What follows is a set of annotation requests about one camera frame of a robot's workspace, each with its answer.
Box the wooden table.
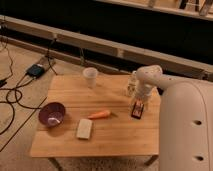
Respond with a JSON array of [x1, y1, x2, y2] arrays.
[[30, 75, 160, 157]]

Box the black and red eraser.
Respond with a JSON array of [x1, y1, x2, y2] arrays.
[[131, 100, 144, 119]]

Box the black power adapter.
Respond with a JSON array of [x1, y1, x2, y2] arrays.
[[26, 64, 45, 78]]

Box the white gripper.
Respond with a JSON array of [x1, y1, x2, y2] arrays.
[[134, 82, 153, 108]]

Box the purple bowl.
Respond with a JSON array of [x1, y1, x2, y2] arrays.
[[38, 102, 65, 127]]

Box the orange carrot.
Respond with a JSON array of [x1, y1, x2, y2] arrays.
[[88, 110, 111, 119]]

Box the black cables on floor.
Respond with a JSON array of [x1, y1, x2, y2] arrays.
[[0, 35, 58, 153]]

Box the small clear glass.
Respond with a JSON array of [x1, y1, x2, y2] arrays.
[[126, 71, 137, 96]]

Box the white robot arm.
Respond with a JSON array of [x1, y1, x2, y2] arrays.
[[135, 65, 213, 171]]

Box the white sponge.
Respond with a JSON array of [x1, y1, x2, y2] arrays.
[[76, 119, 93, 139]]

